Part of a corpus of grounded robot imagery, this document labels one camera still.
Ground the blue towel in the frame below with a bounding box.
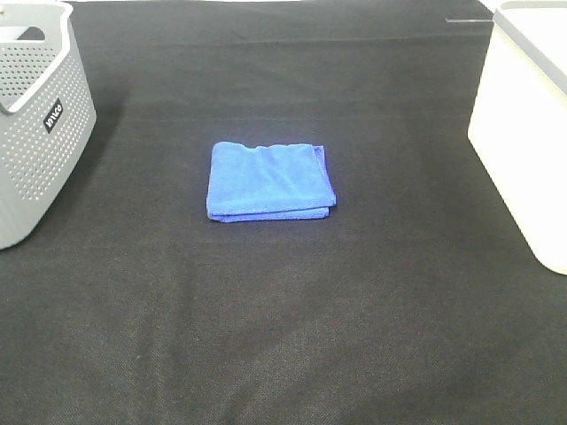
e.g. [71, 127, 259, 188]
[206, 142, 337, 222]

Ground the black table cloth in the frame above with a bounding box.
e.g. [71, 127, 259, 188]
[1, 1, 566, 424]

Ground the white plastic bin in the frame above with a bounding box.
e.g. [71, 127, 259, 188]
[468, 1, 566, 274]

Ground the grey perforated plastic basket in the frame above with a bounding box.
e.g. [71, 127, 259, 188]
[1, 1, 97, 249]

